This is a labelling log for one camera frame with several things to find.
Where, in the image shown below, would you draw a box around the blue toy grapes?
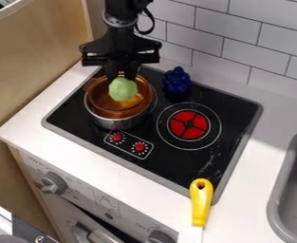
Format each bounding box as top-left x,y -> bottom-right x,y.
160,65 -> 195,95

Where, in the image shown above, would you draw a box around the silver pot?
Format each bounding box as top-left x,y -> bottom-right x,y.
82,73 -> 160,131

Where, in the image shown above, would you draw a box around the yellow tool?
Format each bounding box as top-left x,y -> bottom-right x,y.
188,178 -> 215,228

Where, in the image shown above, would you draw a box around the toy sink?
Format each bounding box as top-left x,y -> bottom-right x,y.
266,128 -> 297,243

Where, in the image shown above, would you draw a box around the toy stove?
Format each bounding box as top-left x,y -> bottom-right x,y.
40,65 -> 265,206

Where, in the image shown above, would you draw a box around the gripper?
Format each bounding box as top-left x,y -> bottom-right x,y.
78,28 -> 164,84

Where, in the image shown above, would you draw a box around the wooden board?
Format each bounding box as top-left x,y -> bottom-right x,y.
0,0 -> 95,235

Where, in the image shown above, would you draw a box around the green toy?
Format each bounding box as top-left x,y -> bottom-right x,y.
107,76 -> 139,103

